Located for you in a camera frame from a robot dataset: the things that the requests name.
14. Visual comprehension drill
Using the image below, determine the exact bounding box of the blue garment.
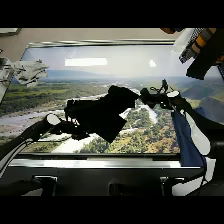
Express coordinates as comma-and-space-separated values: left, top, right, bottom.
170, 108, 205, 168

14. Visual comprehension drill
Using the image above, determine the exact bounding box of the black garment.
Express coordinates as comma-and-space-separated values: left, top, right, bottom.
185, 29, 224, 81
64, 84, 141, 144

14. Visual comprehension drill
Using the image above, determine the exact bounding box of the striped garment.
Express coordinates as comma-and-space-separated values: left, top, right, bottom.
178, 27, 218, 65

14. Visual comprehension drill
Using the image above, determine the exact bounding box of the silver frame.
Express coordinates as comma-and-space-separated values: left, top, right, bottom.
0, 155, 208, 197

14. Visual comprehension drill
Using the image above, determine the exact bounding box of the white garment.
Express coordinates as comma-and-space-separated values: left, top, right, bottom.
12, 59, 50, 89
172, 27, 196, 55

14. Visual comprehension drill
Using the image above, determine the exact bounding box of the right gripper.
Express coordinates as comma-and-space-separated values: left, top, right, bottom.
139, 86, 163, 110

